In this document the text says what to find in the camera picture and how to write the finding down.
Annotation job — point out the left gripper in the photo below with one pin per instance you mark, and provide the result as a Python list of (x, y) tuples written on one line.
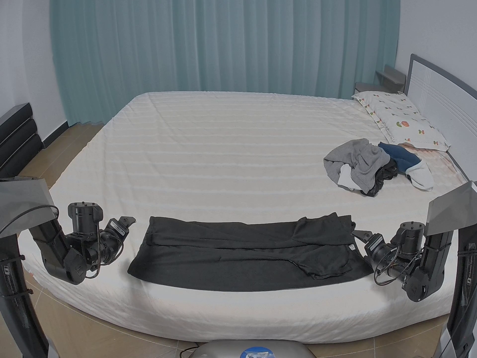
[(117, 229)]

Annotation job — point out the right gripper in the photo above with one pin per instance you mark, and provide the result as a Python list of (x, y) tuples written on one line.
[(374, 246)]

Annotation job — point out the black T-shirt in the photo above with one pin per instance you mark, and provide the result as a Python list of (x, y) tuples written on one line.
[(242, 252)]

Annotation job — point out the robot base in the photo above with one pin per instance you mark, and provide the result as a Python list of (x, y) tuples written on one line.
[(246, 351)]

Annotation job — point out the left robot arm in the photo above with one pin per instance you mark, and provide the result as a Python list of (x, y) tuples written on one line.
[(56, 244)]

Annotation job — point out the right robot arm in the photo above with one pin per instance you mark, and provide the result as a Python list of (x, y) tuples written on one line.
[(436, 252)]

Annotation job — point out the bed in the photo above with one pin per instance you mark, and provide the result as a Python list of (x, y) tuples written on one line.
[(223, 155)]

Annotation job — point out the black shiny garment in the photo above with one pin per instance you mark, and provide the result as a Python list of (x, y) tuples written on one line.
[(384, 177)]

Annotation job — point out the small white garment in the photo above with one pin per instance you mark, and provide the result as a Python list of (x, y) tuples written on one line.
[(345, 179)]

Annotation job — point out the large white garment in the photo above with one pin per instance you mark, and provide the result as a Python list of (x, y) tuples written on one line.
[(421, 177)]

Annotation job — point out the grey garment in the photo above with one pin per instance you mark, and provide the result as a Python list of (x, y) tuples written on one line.
[(357, 157)]

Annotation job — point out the dark blue garment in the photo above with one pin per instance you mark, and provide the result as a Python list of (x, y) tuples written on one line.
[(402, 159)]

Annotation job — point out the white printed pillow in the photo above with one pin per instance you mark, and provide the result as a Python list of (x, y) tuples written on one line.
[(402, 119)]

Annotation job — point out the grey bedside table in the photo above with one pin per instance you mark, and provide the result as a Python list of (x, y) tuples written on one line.
[(389, 77)]

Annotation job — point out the blue-green curtain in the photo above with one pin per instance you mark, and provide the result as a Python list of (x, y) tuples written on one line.
[(223, 32)]

